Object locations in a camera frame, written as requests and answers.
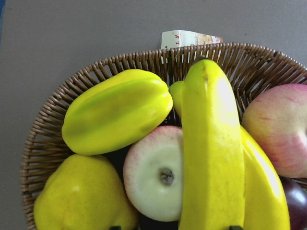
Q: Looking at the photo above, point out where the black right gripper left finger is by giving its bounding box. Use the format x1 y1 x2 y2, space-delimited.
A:
109 226 121 230

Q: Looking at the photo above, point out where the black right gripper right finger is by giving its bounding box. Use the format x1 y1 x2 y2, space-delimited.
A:
229 225 243 230

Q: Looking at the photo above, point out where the yellow banana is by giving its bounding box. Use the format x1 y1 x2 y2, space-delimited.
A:
179 59 245 230
170 81 290 230

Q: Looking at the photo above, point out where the brown wicker basket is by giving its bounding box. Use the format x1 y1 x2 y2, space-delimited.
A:
20 43 307 230

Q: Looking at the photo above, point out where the white paper basket tag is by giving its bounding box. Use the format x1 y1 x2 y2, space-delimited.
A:
161 30 223 49

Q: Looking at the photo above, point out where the yellow lemon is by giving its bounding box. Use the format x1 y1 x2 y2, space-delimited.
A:
34 154 139 230

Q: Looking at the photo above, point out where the pink peach fruit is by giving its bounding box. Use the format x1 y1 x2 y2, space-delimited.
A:
123 126 183 222

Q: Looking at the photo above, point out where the dark purple plum fruit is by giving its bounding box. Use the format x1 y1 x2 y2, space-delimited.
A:
280 177 307 230

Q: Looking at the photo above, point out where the yellow star fruit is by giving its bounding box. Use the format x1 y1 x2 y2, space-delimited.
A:
61 69 173 155

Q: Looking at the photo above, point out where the red apple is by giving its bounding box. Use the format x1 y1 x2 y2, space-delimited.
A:
242 83 307 178

